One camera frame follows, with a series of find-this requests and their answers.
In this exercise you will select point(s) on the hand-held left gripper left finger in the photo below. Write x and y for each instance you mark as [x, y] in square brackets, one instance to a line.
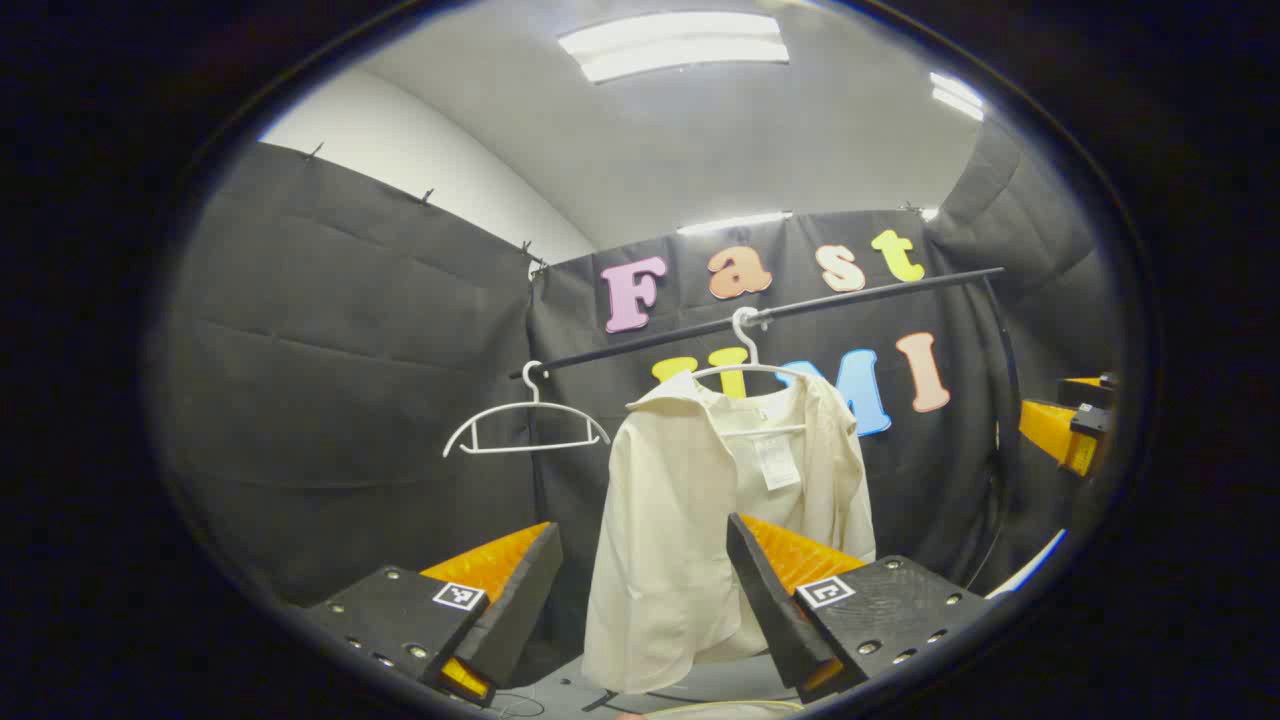
[520, 610]

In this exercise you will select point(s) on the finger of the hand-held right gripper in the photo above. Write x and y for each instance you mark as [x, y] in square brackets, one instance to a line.
[1055, 432]
[1085, 390]

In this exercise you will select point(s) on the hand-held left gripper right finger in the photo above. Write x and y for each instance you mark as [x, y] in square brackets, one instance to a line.
[770, 610]

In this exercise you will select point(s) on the cream shirt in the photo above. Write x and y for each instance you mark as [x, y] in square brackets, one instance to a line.
[660, 520]

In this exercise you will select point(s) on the white hanger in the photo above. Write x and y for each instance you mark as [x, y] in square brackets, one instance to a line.
[534, 402]
[750, 368]

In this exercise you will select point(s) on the black clothes rack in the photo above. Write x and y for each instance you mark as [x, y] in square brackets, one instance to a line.
[860, 297]

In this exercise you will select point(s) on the black backdrop cloth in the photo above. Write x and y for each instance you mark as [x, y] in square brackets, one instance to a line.
[350, 400]

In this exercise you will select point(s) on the small ceiling light panel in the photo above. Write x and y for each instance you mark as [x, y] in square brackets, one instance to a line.
[957, 95]

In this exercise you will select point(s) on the narrow ceiling light strip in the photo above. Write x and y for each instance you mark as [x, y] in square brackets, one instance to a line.
[735, 222]

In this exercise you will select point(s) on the large ceiling light panel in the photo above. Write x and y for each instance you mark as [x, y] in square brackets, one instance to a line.
[670, 45]

